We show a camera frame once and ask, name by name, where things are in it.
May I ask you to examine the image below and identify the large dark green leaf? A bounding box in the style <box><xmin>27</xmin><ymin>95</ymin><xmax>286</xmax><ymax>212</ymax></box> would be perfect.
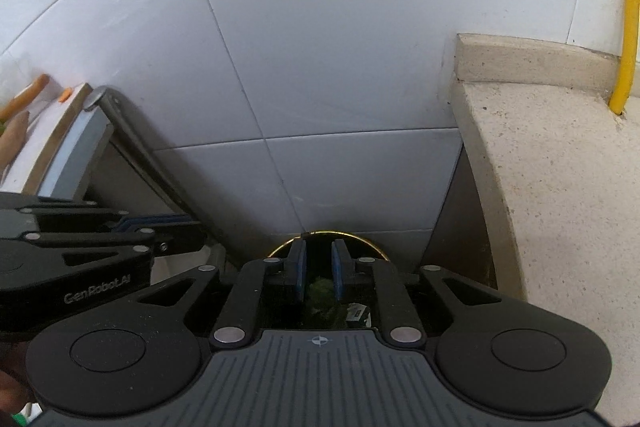
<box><xmin>306</xmin><ymin>277</ymin><xmax>347</xmax><ymax>331</ymax></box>

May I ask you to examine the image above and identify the gold rimmed trash bin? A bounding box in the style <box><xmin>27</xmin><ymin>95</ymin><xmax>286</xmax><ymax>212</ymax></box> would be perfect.
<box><xmin>269</xmin><ymin>231</ymin><xmax>388</xmax><ymax>329</ymax></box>

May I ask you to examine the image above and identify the person's left hand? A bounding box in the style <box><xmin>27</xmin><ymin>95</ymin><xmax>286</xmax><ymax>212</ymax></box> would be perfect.
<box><xmin>1</xmin><ymin>343</ymin><xmax>36</xmax><ymax>425</ymax></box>

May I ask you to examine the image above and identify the yellow vertical pipe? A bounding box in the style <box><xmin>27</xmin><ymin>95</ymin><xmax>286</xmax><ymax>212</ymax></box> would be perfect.
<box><xmin>608</xmin><ymin>0</ymin><xmax>639</xmax><ymax>115</ymax></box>

